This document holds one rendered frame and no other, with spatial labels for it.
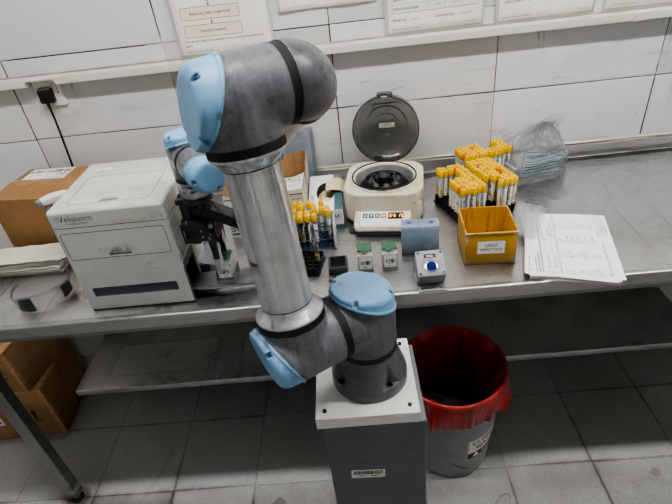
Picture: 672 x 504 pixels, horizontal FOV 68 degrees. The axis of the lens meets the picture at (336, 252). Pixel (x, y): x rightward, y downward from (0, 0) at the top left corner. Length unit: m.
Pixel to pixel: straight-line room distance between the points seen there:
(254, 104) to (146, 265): 0.73
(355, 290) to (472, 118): 1.06
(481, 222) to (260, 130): 0.89
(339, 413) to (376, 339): 0.17
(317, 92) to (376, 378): 0.52
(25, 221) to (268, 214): 1.21
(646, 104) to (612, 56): 0.23
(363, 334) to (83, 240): 0.75
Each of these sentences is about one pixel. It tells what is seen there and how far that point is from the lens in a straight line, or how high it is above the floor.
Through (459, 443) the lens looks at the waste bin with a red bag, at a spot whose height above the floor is 0.23.
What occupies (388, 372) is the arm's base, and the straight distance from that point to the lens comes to 0.96.
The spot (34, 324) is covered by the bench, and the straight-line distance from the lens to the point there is 1.52.
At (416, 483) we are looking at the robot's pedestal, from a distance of 1.18.
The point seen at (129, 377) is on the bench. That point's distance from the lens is 2.14.
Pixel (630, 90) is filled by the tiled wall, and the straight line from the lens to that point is 1.98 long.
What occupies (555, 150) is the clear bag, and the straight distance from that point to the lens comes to 1.78.
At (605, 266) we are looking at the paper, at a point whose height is 0.89.
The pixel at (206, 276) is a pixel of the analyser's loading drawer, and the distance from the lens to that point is 1.36.
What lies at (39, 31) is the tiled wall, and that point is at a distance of 1.88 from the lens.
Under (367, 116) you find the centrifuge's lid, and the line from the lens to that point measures 1.69.
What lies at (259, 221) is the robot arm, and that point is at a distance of 0.72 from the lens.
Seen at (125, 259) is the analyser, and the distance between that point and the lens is 1.32.
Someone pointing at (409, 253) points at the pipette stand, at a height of 0.89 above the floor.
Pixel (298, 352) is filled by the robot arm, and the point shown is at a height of 1.10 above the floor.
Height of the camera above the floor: 1.68
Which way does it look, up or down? 35 degrees down
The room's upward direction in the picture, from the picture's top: 7 degrees counter-clockwise
